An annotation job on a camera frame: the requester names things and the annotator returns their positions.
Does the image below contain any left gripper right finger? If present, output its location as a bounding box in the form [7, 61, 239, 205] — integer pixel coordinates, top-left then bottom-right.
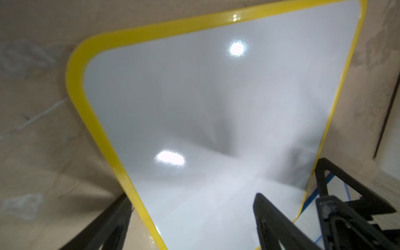
[253, 193, 319, 250]

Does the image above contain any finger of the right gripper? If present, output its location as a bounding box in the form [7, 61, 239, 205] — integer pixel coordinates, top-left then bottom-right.
[319, 198, 400, 250]
[314, 157, 397, 216]

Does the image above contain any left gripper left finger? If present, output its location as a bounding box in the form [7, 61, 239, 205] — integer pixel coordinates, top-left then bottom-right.
[61, 194, 133, 250]

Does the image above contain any blue whiteboard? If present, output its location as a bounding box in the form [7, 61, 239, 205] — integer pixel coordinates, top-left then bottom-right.
[294, 174, 351, 250]

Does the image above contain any yellow whiteboard front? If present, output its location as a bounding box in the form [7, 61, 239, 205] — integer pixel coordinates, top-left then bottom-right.
[66, 1, 367, 250]

